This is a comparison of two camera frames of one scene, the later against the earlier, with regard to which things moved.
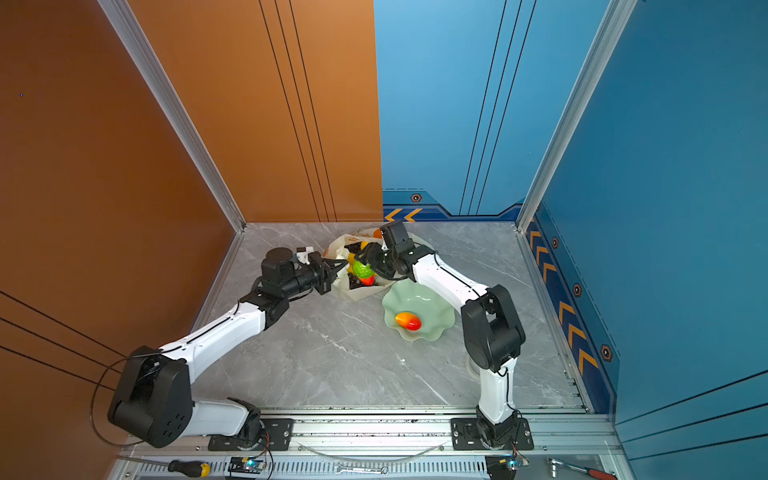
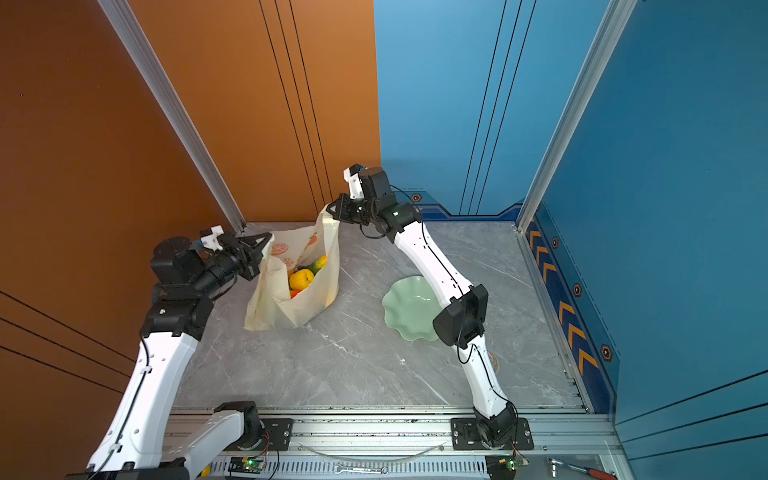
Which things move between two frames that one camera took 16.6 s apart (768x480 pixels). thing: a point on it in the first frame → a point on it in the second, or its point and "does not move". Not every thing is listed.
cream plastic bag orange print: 368,270 → 271,306
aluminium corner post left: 145,64 does not move
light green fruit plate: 436,312 does not move
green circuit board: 245,465 does not move
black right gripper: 371,252 → 344,213
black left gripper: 325,268 → 248,259
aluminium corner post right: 592,70 does not move
